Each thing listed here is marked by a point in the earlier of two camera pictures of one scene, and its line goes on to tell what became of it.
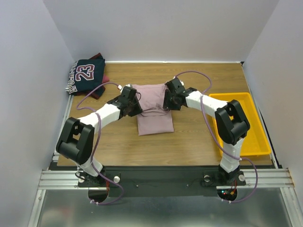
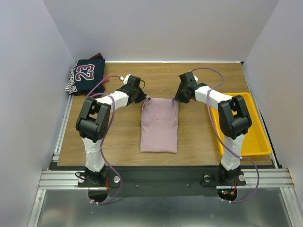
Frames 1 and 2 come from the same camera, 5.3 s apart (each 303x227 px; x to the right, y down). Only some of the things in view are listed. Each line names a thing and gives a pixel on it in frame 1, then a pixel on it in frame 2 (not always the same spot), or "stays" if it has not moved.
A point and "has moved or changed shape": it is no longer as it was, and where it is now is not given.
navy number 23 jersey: [85, 75] stays
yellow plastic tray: [255, 142] stays
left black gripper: [138, 109] to [142, 97]
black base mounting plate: [164, 181] stays
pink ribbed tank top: [154, 119] has moved or changed shape
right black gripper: [171, 101] to [180, 95]
